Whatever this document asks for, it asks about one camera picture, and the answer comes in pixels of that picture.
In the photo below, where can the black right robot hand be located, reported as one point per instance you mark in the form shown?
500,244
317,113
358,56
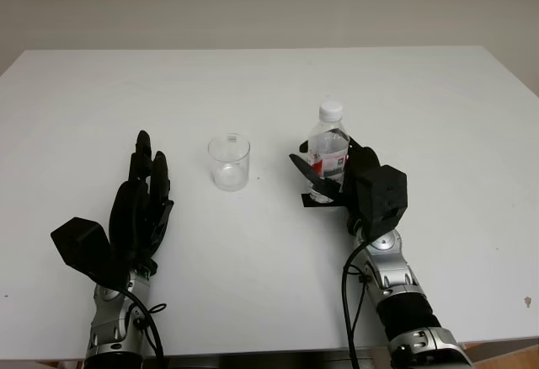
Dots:
362,160

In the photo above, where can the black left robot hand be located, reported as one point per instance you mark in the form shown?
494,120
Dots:
132,217

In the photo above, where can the clear plastic water bottle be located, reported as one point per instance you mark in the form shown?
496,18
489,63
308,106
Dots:
326,145

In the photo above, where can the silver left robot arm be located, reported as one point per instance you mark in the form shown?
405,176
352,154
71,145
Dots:
109,318

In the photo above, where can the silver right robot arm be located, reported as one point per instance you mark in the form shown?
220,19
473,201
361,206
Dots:
400,289

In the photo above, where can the clear glass cup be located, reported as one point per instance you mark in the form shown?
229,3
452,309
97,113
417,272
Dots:
229,162

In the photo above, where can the black tape strip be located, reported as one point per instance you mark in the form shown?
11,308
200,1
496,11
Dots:
309,202

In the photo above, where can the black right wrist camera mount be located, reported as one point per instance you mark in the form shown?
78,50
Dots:
383,196

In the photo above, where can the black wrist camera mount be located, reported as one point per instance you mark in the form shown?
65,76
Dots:
383,196
82,242

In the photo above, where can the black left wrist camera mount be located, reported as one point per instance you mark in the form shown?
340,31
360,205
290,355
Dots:
82,242

